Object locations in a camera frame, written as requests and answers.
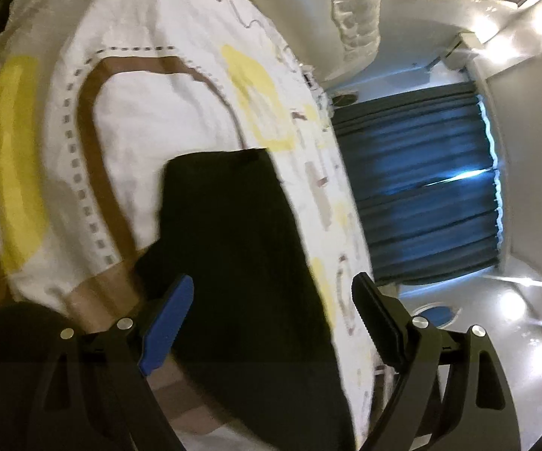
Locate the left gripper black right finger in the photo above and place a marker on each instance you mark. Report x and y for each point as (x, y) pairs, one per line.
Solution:
(450, 387)

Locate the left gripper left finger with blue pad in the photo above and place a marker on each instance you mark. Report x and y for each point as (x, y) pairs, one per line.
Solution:
(93, 393)

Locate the black pants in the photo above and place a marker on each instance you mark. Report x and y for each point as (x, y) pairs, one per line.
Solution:
(255, 339)

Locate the dark blue curtain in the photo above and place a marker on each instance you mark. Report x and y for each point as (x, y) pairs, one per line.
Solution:
(424, 174)

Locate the white patterned bed cover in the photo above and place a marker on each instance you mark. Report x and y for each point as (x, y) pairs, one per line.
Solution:
(96, 96)

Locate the white air conditioner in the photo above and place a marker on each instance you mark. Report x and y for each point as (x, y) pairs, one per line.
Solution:
(460, 51)

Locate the white tufted headboard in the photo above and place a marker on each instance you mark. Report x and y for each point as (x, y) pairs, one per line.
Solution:
(337, 38)

